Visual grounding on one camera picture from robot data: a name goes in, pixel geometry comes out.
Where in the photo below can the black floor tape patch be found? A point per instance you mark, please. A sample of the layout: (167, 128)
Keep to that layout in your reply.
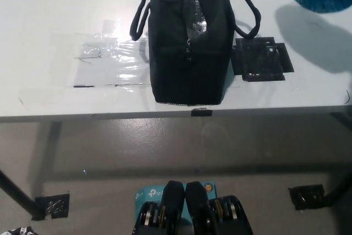
(306, 197)
(52, 206)

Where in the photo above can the black fabric tote bag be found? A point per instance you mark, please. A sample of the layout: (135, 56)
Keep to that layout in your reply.
(170, 53)

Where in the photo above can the teal tp-link box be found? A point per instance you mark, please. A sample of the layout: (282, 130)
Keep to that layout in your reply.
(149, 193)

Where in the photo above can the black robot body blocks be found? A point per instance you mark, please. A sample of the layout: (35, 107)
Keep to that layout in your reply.
(198, 207)

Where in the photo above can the small black tape strip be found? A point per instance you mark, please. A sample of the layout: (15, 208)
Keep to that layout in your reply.
(201, 112)

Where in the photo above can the clear plastic sheet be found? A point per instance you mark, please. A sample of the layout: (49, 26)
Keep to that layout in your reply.
(110, 61)

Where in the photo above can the large black tape patch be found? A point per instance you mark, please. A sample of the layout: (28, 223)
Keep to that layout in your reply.
(261, 61)

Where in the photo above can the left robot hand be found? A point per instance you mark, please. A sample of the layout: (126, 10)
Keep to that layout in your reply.
(23, 231)

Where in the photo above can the black table leg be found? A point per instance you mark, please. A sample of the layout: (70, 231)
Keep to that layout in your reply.
(16, 191)
(341, 188)

